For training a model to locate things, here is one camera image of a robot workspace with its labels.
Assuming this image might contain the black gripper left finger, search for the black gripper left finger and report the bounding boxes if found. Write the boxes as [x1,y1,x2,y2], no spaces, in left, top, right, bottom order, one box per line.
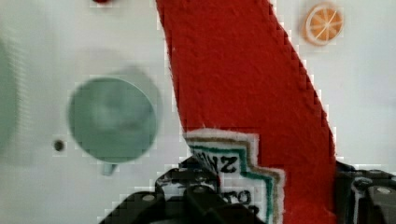
[99,157,265,224]

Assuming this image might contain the mint green metal cup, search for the mint green metal cup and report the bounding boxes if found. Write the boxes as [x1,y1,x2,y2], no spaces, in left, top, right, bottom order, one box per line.
[67,77,162,176]

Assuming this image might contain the red plush ketchup bottle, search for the red plush ketchup bottle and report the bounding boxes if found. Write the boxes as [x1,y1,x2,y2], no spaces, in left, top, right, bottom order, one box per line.
[156,0,337,224]

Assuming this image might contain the small red ball toy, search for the small red ball toy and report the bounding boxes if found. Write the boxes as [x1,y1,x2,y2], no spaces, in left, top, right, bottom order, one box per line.
[92,0,113,4]

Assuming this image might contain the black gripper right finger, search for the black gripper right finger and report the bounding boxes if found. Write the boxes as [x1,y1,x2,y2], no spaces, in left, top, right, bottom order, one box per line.
[334,161,396,224]

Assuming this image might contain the orange slice toy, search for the orange slice toy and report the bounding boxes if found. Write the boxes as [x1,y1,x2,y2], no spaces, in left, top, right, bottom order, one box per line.
[301,2,344,46]

